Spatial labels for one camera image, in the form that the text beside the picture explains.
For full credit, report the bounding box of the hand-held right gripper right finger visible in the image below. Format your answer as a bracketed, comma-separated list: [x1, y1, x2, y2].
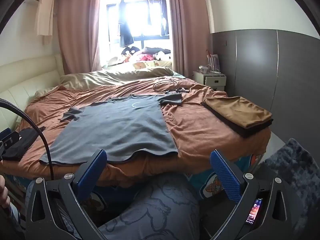
[210, 150, 298, 240]

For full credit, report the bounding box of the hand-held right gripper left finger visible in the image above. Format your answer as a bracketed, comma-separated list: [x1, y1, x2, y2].
[25, 149, 107, 240]

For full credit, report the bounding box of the grey t-shirt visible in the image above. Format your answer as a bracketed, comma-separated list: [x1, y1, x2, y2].
[39, 94, 183, 167]

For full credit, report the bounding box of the pile of colourful clothes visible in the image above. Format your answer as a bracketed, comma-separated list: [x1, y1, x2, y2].
[140, 46, 173, 62]

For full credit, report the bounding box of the person's left hand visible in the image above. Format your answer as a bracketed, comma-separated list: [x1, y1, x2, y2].
[0, 175, 11, 209]

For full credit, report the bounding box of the black garment with paw print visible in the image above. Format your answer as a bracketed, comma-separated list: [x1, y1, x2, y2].
[2, 127, 45, 162]

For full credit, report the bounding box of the cartoon print bedsheet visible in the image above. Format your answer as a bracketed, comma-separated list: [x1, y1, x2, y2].
[82, 152, 267, 205]

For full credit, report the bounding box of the smartphone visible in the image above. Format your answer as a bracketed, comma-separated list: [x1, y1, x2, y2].
[246, 198, 263, 227]

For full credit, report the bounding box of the folded black garment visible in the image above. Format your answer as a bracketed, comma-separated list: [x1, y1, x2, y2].
[201, 101, 273, 138]

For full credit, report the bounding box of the orange-brown blanket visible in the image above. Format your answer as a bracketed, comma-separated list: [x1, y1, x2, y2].
[16, 76, 273, 188]

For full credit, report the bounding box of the cream padded headboard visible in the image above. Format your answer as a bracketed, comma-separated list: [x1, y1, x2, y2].
[0, 52, 63, 130]

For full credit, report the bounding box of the folded tan shirt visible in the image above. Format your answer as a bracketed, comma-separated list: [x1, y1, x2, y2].
[202, 96, 273, 129]

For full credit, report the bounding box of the person's leg in printed pants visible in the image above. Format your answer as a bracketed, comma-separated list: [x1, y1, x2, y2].
[96, 172, 200, 240]

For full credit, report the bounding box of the grey fuzzy rug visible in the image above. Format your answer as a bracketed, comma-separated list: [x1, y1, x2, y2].
[264, 137, 320, 230]

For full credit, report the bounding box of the white nightstand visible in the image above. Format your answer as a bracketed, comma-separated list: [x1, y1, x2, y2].
[192, 70, 227, 90]

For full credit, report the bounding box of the beige duvet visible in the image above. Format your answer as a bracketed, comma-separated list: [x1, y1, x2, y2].
[35, 66, 175, 98]

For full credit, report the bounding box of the grey wardrobe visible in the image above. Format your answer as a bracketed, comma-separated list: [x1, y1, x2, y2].
[211, 29, 320, 155]

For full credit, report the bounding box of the striped gift bag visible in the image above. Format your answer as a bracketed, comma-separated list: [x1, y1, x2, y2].
[206, 50, 222, 72]

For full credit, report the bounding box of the bear print pillow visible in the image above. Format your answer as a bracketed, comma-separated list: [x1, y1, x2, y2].
[102, 59, 173, 70]

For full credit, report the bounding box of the black plush toy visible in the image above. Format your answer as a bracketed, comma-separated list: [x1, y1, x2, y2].
[121, 45, 140, 57]

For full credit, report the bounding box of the pink curtain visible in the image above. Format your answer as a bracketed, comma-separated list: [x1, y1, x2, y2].
[164, 0, 213, 77]
[57, 0, 102, 74]

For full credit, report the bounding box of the beige hanging cloth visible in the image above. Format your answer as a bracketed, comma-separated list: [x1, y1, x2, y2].
[35, 0, 55, 45]

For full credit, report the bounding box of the hanging dark garment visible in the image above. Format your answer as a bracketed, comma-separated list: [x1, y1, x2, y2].
[146, 0, 170, 37]
[117, 0, 135, 48]

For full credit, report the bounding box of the thin black coiled cable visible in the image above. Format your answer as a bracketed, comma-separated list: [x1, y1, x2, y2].
[154, 76, 190, 94]

